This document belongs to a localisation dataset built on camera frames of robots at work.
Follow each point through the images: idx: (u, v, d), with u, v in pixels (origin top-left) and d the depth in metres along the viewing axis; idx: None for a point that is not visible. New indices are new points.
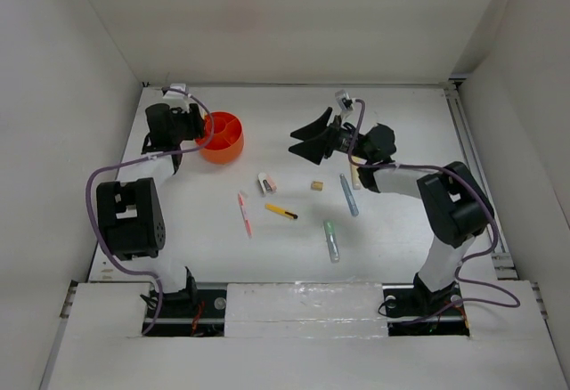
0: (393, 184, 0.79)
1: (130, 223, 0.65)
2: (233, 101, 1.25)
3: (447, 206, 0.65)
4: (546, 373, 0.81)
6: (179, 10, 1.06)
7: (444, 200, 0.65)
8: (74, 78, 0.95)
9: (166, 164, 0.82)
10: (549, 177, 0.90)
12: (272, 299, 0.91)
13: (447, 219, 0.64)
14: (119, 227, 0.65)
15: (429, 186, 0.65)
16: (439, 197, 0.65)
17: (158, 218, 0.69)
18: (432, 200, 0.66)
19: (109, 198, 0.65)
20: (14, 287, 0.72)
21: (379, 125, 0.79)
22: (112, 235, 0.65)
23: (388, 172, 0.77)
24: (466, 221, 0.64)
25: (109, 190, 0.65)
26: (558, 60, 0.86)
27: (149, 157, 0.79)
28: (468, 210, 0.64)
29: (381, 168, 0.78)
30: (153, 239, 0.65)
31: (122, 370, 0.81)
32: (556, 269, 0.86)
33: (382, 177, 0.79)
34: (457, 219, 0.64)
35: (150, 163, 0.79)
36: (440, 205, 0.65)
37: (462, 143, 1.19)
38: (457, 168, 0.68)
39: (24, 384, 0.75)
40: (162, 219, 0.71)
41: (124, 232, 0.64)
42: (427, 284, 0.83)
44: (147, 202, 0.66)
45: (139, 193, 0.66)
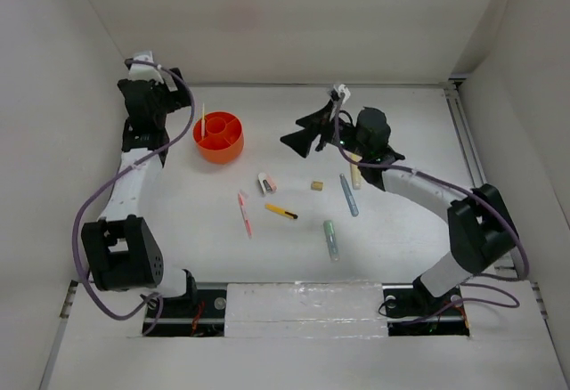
0: (403, 188, 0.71)
1: (126, 265, 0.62)
2: (234, 101, 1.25)
3: (477, 237, 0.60)
4: (547, 374, 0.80)
6: (179, 10, 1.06)
7: (475, 233, 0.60)
8: (74, 79, 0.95)
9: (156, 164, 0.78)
10: (549, 177, 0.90)
12: (272, 299, 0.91)
13: (474, 252, 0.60)
14: (115, 272, 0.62)
15: (460, 217, 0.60)
16: (469, 229, 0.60)
17: (154, 250, 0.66)
18: (460, 231, 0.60)
19: (98, 242, 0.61)
20: (14, 287, 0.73)
21: (369, 109, 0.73)
22: (110, 280, 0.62)
23: (402, 174, 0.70)
24: (492, 251, 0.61)
25: (96, 233, 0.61)
26: (558, 58, 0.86)
27: (133, 166, 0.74)
28: (495, 239, 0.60)
29: (391, 169, 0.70)
30: (152, 279, 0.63)
31: (123, 370, 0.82)
32: (555, 269, 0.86)
33: (391, 178, 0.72)
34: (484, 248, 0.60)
35: (134, 175, 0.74)
36: (470, 237, 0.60)
37: (462, 143, 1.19)
38: (489, 193, 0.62)
39: (25, 383, 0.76)
40: (158, 249, 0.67)
41: (122, 276, 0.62)
42: (427, 287, 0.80)
44: (139, 246, 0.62)
45: (128, 236, 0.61)
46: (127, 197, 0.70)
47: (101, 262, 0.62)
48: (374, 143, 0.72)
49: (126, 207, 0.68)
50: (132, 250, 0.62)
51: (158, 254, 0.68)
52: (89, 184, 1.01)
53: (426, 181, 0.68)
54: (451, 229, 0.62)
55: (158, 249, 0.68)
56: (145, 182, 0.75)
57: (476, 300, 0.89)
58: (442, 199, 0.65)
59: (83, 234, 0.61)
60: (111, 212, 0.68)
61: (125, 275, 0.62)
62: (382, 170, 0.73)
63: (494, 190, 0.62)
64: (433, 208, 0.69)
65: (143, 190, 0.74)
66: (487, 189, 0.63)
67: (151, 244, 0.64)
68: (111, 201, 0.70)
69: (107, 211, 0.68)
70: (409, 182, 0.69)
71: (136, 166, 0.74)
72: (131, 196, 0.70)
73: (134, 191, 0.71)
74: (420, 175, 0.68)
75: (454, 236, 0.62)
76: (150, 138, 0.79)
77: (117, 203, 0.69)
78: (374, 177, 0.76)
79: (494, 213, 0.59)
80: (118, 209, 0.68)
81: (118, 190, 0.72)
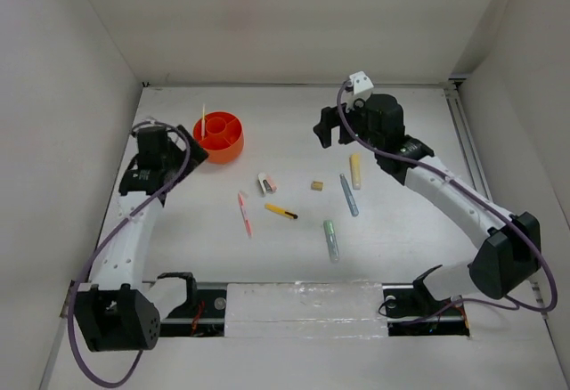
0: (428, 190, 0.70)
1: (120, 335, 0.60)
2: (233, 101, 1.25)
3: (503, 265, 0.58)
4: (546, 373, 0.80)
6: (178, 10, 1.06)
7: (506, 264, 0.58)
8: (74, 79, 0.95)
9: (155, 207, 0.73)
10: (549, 178, 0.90)
12: (272, 299, 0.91)
13: (500, 283, 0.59)
14: (109, 338, 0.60)
15: (499, 249, 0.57)
16: (502, 261, 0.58)
17: (150, 314, 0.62)
18: (492, 263, 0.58)
19: (91, 318, 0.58)
20: (13, 287, 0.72)
21: (377, 95, 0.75)
22: (105, 343, 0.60)
23: (432, 178, 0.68)
24: (515, 280, 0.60)
25: (89, 307, 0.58)
26: (559, 58, 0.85)
27: (130, 219, 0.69)
28: (520, 270, 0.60)
29: (421, 168, 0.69)
30: (147, 347, 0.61)
31: (124, 369, 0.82)
32: (555, 269, 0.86)
33: (418, 177, 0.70)
34: (505, 277, 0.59)
35: (133, 229, 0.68)
36: (501, 268, 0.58)
37: (462, 143, 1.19)
38: (527, 223, 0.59)
39: (25, 383, 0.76)
40: (155, 310, 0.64)
41: (116, 342, 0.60)
42: (433, 293, 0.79)
44: (134, 322, 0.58)
45: (122, 311, 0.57)
46: (122, 260, 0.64)
47: (93, 331, 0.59)
48: (385, 126, 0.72)
49: (120, 274, 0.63)
50: (126, 324, 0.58)
51: (156, 312, 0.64)
52: (89, 185, 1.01)
53: (459, 193, 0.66)
54: (481, 255, 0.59)
55: (156, 309, 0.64)
56: (144, 236, 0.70)
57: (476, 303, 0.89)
58: (477, 221, 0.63)
59: (77, 304, 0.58)
60: (105, 280, 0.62)
61: (119, 341, 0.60)
62: (407, 166, 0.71)
63: (532, 220, 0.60)
64: (456, 218, 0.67)
65: (141, 245, 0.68)
66: (525, 217, 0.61)
67: (148, 312, 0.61)
68: (105, 264, 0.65)
69: (100, 277, 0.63)
70: (439, 188, 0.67)
71: (134, 218, 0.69)
72: (126, 259, 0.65)
73: (130, 252, 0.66)
74: (453, 184, 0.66)
75: (483, 263, 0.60)
76: (149, 174, 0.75)
77: (110, 268, 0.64)
78: (394, 170, 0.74)
79: (533, 250, 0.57)
80: (112, 278, 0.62)
81: (113, 247, 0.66)
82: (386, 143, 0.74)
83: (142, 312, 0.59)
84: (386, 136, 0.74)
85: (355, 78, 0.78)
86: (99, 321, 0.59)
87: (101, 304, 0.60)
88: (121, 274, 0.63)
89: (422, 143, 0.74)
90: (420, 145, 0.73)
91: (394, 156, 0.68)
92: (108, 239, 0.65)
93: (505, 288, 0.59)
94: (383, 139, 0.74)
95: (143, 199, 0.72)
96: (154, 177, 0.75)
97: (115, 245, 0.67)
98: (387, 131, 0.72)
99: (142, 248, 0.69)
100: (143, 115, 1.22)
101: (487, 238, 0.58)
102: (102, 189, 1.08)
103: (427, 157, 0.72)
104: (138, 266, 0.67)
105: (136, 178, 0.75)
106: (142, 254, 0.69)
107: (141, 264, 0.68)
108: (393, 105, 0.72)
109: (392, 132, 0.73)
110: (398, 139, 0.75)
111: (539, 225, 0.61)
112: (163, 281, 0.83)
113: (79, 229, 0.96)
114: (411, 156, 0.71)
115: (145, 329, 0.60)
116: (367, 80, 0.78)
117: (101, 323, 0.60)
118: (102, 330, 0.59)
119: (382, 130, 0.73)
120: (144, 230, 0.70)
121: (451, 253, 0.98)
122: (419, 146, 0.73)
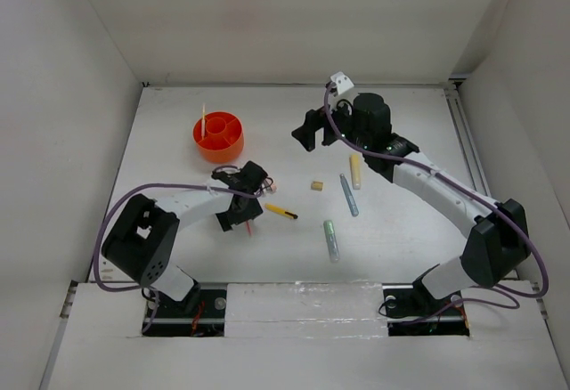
0: (416, 186, 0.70)
1: (133, 249, 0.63)
2: (233, 101, 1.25)
3: (494, 247, 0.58)
4: (547, 374, 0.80)
6: (178, 10, 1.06)
7: (494, 251, 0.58)
8: (74, 79, 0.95)
9: (223, 202, 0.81)
10: (550, 178, 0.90)
12: (272, 299, 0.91)
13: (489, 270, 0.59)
14: (123, 247, 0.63)
15: (487, 238, 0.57)
16: (492, 247, 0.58)
17: (162, 256, 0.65)
18: (482, 250, 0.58)
19: (134, 214, 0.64)
20: (13, 287, 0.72)
21: (365, 93, 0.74)
22: (113, 248, 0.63)
23: (418, 173, 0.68)
24: (505, 267, 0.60)
25: (139, 206, 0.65)
26: (559, 58, 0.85)
27: (207, 186, 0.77)
28: (511, 256, 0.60)
29: (407, 164, 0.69)
30: (139, 280, 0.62)
31: (125, 370, 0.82)
32: (555, 269, 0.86)
33: (404, 174, 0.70)
34: (494, 261, 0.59)
35: (204, 193, 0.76)
36: (491, 256, 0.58)
37: (462, 143, 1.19)
38: (513, 209, 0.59)
39: (25, 382, 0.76)
40: (166, 257, 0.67)
41: (124, 254, 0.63)
42: (433, 293, 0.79)
44: (154, 242, 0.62)
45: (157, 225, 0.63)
46: (183, 202, 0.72)
47: (120, 229, 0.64)
48: (372, 126, 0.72)
49: (175, 207, 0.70)
50: (148, 239, 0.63)
51: (164, 264, 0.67)
52: (89, 185, 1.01)
53: (444, 184, 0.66)
54: (470, 244, 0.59)
55: (168, 256, 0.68)
56: (205, 207, 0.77)
57: (480, 302, 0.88)
58: (462, 210, 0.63)
59: (133, 198, 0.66)
60: (165, 202, 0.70)
61: (127, 255, 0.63)
62: (394, 164, 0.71)
63: (517, 207, 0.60)
64: (444, 212, 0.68)
65: (199, 208, 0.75)
66: (511, 205, 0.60)
67: (165, 250, 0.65)
68: (170, 196, 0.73)
69: (161, 199, 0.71)
70: (425, 182, 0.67)
71: (209, 190, 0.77)
72: (185, 203, 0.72)
73: (192, 202, 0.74)
74: (439, 178, 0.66)
75: (472, 250, 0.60)
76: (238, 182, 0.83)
77: (172, 200, 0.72)
78: (381, 167, 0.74)
79: (521, 235, 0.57)
80: (169, 205, 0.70)
81: (183, 194, 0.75)
82: (373, 143, 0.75)
83: (167, 239, 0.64)
84: (374, 135, 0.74)
85: (336, 79, 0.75)
86: (132, 224, 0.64)
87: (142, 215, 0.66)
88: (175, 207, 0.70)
89: (408, 140, 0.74)
90: (406, 142, 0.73)
91: (381, 156, 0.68)
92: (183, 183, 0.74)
93: (495, 275, 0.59)
94: (370, 137, 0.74)
95: (223, 187, 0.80)
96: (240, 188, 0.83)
97: (186, 194, 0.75)
98: (374, 130, 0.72)
99: (197, 213, 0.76)
100: (143, 114, 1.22)
101: (475, 226, 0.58)
102: (102, 189, 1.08)
103: (412, 151, 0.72)
104: (186, 218, 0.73)
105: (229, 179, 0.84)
106: (190, 217, 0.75)
107: (188, 219, 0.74)
108: (379, 106, 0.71)
109: (379, 131, 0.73)
110: (385, 137, 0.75)
111: (524, 210, 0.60)
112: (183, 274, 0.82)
113: (78, 229, 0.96)
114: (396, 154, 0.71)
115: (151, 262, 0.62)
116: (349, 80, 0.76)
117: (132, 230, 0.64)
118: (125, 234, 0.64)
119: (370, 129, 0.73)
120: (209, 203, 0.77)
121: (451, 253, 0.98)
122: (405, 143, 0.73)
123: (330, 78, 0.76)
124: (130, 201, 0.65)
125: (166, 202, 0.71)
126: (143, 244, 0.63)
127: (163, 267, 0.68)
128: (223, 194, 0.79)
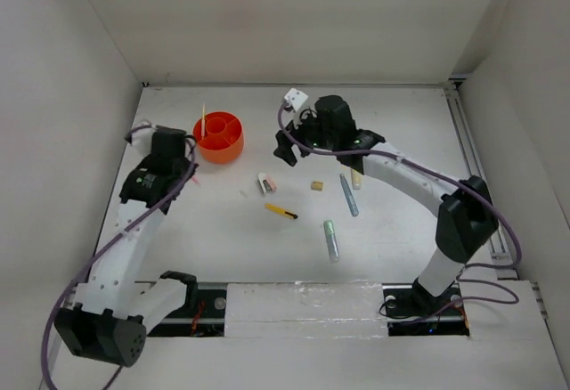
0: (386, 174, 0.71)
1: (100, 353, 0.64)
2: (234, 101, 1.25)
3: (462, 224, 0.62)
4: (546, 374, 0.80)
6: (178, 9, 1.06)
7: (464, 227, 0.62)
8: (74, 78, 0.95)
9: (154, 220, 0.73)
10: (550, 177, 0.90)
12: (272, 299, 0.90)
13: (461, 246, 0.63)
14: (91, 353, 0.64)
15: (454, 215, 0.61)
16: (460, 224, 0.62)
17: (135, 334, 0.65)
18: (451, 227, 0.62)
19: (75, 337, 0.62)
20: (12, 287, 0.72)
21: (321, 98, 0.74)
22: (85, 354, 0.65)
23: (386, 161, 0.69)
24: (476, 242, 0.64)
25: (70, 329, 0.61)
26: (560, 58, 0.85)
27: (123, 232, 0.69)
28: (481, 230, 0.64)
29: (374, 154, 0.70)
30: (126, 363, 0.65)
31: (126, 370, 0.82)
32: (556, 269, 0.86)
33: (372, 164, 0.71)
34: (464, 234, 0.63)
35: (126, 242, 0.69)
36: (460, 231, 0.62)
37: (462, 143, 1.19)
38: (475, 184, 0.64)
39: (24, 383, 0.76)
40: (142, 327, 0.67)
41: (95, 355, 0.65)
42: (427, 288, 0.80)
44: (111, 347, 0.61)
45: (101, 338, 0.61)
46: (109, 281, 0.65)
47: (76, 345, 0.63)
48: (336, 125, 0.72)
49: (105, 297, 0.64)
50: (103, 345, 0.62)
51: (143, 329, 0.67)
52: (89, 184, 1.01)
53: (411, 169, 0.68)
54: (441, 223, 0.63)
55: (142, 326, 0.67)
56: (137, 251, 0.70)
57: (483, 300, 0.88)
58: (430, 191, 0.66)
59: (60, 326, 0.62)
60: (90, 299, 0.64)
61: (100, 356, 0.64)
62: (362, 156, 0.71)
63: (480, 182, 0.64)
64: (416, 197, 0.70)
65: (133, 260, 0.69)
66: (474, 182, 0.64)
67: (129, 332, 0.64)
68: (93, 281, 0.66)
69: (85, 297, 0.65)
70: (393, 169, 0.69)
71: (127, 234, 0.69)
72: (112, 281, 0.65)
73: (120, 273, 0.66)
74: (406, 164, 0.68)
75: (442, 227, 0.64)
76: (152, 181, 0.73)
77: (97, 288, 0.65)
78: (352, 161, 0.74)
79: (485, 205, 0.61)
80: (97, 300, 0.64)
81: (102, 264, 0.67)
82: (341, 141, 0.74)
83: (121, 337, 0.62)
84: (338, 134, 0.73)
85: (290, 96, 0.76)
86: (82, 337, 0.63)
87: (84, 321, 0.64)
88: (105, 296, 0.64)
89: (373, 132, 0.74)
90: (372, 135, 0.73)
91: (349, 151, 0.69)
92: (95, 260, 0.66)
93: (467, 250, 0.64)
94: (337, 136, 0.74)
95: (142, 210, 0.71)
96: (157, 183, 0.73)
97: (107, 261, 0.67)
98: (338, 126, 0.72)
99: (134, 263, 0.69)
100: (143, 114, 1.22)
101: (442, 205, 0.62)
102: (102, 188, 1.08)
103: (378, 142, 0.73)
104: (128, 283, 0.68)
105: (141, 183, 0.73)
106: (131, 276, 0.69)
107: (130, 281, 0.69)
108: (337, 103, 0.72)
109: (344, 128, 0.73)
110: (351, 134, 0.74)
111: (485, 184, 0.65)
112: (161, 283, 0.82)
113: (78, 229, 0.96)
114: (363, 147, 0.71)
115: (125, 351, 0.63)
116: (302, 92, 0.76)
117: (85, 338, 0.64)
118: (83, 345, 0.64)
119: (333, 126, 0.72)
120: (137, 243, 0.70)
121: None
122: (371, 136, 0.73)
123: (285, 98, 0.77)
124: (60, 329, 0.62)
125: (93, 292, 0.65)
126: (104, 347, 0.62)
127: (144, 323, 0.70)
128: (144, 221, 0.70)
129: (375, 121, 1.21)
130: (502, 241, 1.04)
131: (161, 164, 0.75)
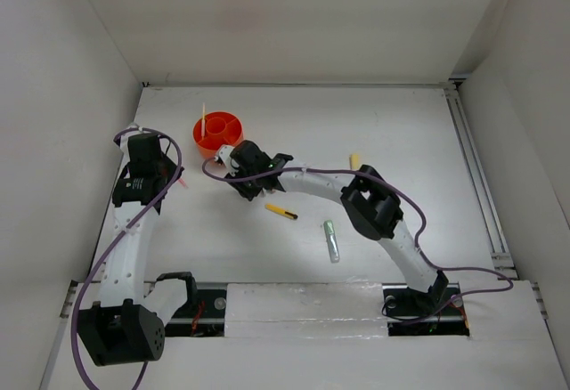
0: (300, 187, 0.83)
1: (123, 349, 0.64)
2: (234, 101, 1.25)
3: (365, 207, 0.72)
4: (546, 374, 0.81)
6: (178, 10, 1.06)
7: (369, 210, 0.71)
8: (74, 77, 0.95)
9: (151, 216, 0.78)
10: (549, 177, 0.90)
12: (272, 298, 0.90)
13: (374, 227, 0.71)
14: (113, 353, 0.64)
15: (354, 202, 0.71)
16: (364, 209, 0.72)
17: (155, 327, 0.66)
18: (357, 214, 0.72)
19: (96, 334, 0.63)
20: (11, 288, 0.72)
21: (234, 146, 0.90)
22: (109, 359, 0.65)
23: (295, 174, 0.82)
24: (387, 220, 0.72)
25: (93, 325, 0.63)
26: (559, 58, 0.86)
27: (126, 231, 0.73)
28: (386, 208, 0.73)
29: (285, 172, 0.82)
30: (151, 354, 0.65)
31: (126, 369, 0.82)
32: (556, 268, 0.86)
33: (288, 180, 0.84)
34: (372, 215, 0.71)
35: (132, 239, 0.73)
36: (366, 215, 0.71)
37: (462, 144, 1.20)
38: (366, 171, 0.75)
39: (24, 384, 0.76)
40: (159, 320, 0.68)
41: (118, 355, 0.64)
42: (414, 287, 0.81)
44: (135, 330, 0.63)
45: (124, 325, 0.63)
46: (123, 274, 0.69)
47: (99, 346, 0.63)
48: (248, 159, 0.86)
49: (121, 289, 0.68)
50: (126, 332, 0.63)
51: (161, 322, 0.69)
52: (89, 184, 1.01)
53: (314, 175, 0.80)
54: (351, 214, 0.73)
55: (159, 320, 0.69)
56: (142, 245, 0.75)
57: (481, 290, 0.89)
58: (332, 189, 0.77)
59: (80, 323, 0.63)
60: (108, 296, 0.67)
61: (123, 353, 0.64)
62: (278, 175, 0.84)
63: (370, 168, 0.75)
64: (330, 199, 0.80)
65: (140, 255, 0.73)
66: (365, 169, 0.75)
67: (150, 320, 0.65)
68: (106, 279, 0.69)
69: (102, 295, 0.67)
70: (302, 179, 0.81)
71: (130, 231, 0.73)
72: (126, 273, 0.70)
73: (131, 265, 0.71)
74: (311, 172, 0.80)
75: (354, 217, 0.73)
76: (142, 182, 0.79)
77: (112, 282, 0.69)
78: (272, 184, 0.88)
79: (377, 181, 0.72)
80: (115, 294, 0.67)
81: (112, 260, 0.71)
82: (259, 170, 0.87)
83: (144, 320, 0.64)
84: (256, 166, 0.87)
85: (219, 153, 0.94)
86: (102, 336, 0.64)
87: (104, 320, 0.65)
88: (121, 288, 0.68)
89: (282, 154, 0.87)
90: (282, 158, 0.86)
91: (264, 174, 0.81)
92: (107, 255, 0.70)
93: (380, 228, 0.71)
94: (255, 166, 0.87)
95: (139, 210, 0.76)
96: (147, 185, 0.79)
97: (116, 257, 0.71)
98: (251, 162, 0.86)
99: (142, 256, 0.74)
100: (143, 114, 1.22)
101: (344, 198, 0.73)
102: (102, 188, 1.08)
103: (289, 162, 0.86)
104: (139, 277, 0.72)
105: (130, 188, 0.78)
106: (141, 270, 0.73)
107: (141, 276, 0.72)
108: (243, 145, 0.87)
109: (256, 160, 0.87)
110: (265, 165, 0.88)
111: (375, 168, 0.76)
112: (161, 285, 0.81)
113: (77, 228, 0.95)
114: (278, 167, 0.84)
115: (149, 337, 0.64)
116: (227, 146, 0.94)
117: (106, 337, 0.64)
118: (105, 346, 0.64)
119: (247, 165, 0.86)
120: (142, 239, 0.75)
121: (450, 253, 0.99)
122: (282, 158, 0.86)
123: (217, 157, 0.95)
124: (79, 330, 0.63)
125: (109, 288, 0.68)
126: (127, 336, 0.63)
127: (161, 320, 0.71)
128: (143, 217, 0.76)
129: (375, 121, 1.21)
130: (502, 241, 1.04)
131: (143, 167, 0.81)
